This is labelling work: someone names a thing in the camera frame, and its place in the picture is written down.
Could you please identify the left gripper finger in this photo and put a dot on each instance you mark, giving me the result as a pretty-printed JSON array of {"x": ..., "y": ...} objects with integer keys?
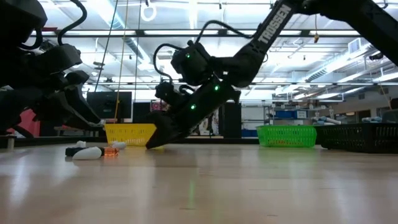
[
  {"x": 82, "y": 105},
  {"x": 62, "y": 115}
]

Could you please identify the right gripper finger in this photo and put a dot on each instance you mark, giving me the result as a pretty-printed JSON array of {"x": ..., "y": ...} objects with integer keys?
[{"x": 163, "y": 130}]

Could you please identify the white ghost decoration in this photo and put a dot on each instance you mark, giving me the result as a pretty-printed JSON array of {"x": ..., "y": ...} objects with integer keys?
[
  {"x": 119, "y": 145},
  {"x": 80, "y": 144},
  {"x": 87, "y": 154}
]

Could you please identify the translucent orange pumpkin decoration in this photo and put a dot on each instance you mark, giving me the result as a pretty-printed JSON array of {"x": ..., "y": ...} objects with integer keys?
[{"x": 111, "y": 152}]

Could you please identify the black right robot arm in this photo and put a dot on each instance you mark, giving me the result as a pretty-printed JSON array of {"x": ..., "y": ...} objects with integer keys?
[{"x": 273, "y": 28}]

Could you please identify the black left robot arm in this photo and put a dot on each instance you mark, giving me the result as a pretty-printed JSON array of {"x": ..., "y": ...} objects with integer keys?
[{"x": 18, "y": 15}]

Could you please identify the black Halloween decoration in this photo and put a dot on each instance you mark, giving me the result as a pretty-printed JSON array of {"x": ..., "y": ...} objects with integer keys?
[{"x": 70, "y": 151}]

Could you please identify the yellow plastic basket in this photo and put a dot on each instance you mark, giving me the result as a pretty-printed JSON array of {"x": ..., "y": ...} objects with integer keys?
[{"x": 130, "y": 133}]

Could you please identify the orange red cloth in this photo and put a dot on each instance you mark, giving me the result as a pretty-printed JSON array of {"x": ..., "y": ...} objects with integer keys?
[{"x": 29, "y": 124}]

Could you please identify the tall black cabinet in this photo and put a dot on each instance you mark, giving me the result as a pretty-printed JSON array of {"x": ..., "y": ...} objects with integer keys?
[{"x": 230, "y": 124}]

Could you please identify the blue crate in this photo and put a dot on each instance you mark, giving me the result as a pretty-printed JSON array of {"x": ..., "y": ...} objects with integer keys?
[{"x": 250, "y": 133}]

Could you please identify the blue storage bin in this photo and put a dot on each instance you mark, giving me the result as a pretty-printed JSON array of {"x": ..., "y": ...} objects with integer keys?
[{"x": 286, "y": 114}]

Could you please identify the green plastic basket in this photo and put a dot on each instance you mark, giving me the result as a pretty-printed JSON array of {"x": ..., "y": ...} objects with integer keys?
[{"x": 286, "y": 137}]

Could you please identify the white fabric roll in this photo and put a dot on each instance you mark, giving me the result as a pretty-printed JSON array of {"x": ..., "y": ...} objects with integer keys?
[{"x": 326, "y": 119}]

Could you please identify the black plastic basket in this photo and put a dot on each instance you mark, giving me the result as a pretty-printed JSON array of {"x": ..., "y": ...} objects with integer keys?
[{"x": 357, "y": 138}]

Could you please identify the black ceiling speaker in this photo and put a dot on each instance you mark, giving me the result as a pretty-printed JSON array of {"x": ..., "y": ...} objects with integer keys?
[{"x": 376, "y": 56}]

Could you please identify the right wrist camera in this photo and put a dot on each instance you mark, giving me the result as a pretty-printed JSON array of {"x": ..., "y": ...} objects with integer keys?
[{"x": 166, "y": 93}]

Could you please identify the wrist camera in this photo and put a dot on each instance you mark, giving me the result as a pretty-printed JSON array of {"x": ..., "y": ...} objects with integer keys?
[
  {"x": 59, "y": 59},
  {"x": 166, "y": 93}
]

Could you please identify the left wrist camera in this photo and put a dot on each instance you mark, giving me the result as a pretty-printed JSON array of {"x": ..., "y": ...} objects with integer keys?
[{"x": 59, "y": 59}]

